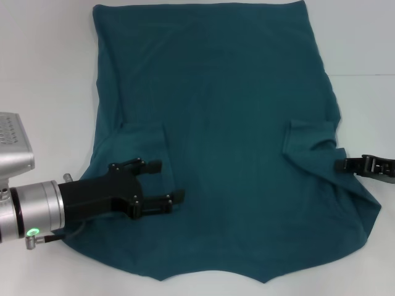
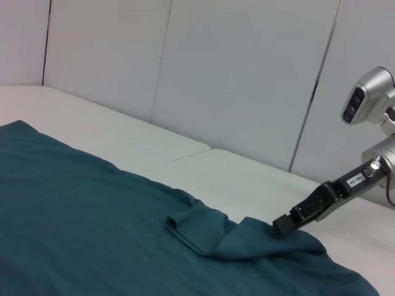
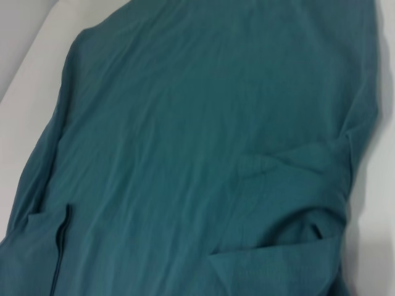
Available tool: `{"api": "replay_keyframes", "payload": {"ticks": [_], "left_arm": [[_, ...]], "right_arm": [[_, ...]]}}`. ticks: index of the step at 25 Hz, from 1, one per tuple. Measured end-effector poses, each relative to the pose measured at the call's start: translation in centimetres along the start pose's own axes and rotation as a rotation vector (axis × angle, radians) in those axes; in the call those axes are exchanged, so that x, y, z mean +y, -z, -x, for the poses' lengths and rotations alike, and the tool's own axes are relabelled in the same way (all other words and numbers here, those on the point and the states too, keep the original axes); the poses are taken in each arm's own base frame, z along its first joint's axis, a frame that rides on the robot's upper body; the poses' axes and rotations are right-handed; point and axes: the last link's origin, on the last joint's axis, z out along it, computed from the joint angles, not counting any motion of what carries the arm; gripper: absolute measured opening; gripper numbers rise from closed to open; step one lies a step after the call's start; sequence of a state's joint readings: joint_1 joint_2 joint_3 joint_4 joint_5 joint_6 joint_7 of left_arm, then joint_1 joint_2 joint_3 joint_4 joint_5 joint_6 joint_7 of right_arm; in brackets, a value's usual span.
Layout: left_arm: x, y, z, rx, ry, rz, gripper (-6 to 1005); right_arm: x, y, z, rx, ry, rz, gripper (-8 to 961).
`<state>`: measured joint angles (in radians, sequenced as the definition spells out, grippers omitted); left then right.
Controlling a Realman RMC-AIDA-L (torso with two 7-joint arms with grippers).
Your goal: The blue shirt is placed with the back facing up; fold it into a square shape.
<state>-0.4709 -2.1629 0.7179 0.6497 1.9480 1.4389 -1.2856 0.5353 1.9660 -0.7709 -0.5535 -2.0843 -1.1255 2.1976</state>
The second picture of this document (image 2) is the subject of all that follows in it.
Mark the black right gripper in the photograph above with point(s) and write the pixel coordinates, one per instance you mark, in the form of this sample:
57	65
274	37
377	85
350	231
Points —
345	188

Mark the teal blue shirt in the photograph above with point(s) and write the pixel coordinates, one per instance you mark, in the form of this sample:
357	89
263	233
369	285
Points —
92	216

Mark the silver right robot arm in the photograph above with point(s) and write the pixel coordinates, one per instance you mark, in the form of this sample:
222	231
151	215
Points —
382	160

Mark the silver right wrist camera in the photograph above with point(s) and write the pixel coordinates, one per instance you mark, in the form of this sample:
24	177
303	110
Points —
367	95

